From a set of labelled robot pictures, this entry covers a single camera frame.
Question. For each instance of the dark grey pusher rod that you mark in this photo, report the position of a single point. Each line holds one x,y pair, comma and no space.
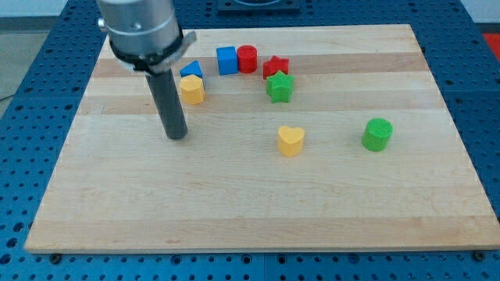
167,102

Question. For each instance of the yellow heart block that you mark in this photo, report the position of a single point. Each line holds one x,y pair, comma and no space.
290,140

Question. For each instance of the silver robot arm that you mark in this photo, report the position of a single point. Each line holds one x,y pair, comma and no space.
146,37

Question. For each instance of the red star block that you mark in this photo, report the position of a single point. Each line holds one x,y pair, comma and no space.
274,65

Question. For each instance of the green star block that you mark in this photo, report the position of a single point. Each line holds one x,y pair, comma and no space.
280,86

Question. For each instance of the yellow hexagon block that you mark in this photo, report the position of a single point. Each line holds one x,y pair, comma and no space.
192,89

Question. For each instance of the blue triangle block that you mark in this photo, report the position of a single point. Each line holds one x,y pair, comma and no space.
193,68

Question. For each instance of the blue cube block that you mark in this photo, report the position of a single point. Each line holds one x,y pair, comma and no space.
227,60

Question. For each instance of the red cylinder block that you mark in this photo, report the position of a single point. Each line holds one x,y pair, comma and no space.
247,58

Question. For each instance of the wooden board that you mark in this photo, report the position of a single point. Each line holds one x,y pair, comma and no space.
121,186

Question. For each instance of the green cylinder block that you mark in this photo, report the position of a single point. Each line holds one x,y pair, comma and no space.
377,133

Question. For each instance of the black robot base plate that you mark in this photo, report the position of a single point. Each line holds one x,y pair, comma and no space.
226,7

